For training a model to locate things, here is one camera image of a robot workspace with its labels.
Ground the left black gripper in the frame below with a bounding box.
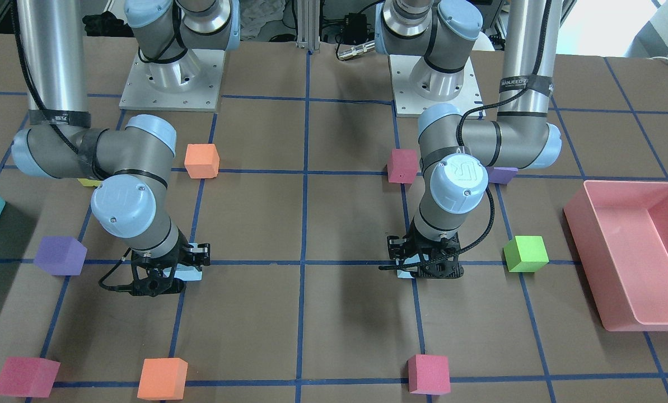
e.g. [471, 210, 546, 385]
[387, 227, 464, 279]

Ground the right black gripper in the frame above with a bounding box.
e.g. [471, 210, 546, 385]
[127, 242, 211, 297]

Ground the light blue block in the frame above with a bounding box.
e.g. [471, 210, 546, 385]
[396, 266, 418, 279]
[174, 264, 203, 282]

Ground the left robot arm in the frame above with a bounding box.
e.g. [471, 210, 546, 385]
[375, 1, 562, 279]

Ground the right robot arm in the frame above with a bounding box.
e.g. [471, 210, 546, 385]
[11, 1, 241, 297]

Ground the green block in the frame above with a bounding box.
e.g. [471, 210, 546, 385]
[503, 236, 549, 273]

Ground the purple block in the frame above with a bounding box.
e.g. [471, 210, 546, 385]
[34, 236, 87, 276]
[485, 167, 519, 185]

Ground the pink block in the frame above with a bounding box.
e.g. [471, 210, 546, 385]
[386, 148, 419, 185]
[407, 354, 451, 396]
[0, 357, 60, 398]

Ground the yellow block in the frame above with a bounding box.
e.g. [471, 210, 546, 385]
[77, 178, 102, 187]

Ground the pink plastic bin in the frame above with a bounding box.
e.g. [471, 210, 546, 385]
[564, 180, 668, 331]

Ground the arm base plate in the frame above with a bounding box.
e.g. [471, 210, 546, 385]
[119, 49, 227, 112]
[389, 54, 483, 118]

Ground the aluminium frame post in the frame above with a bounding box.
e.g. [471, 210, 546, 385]
[292, 0, 321, 54]

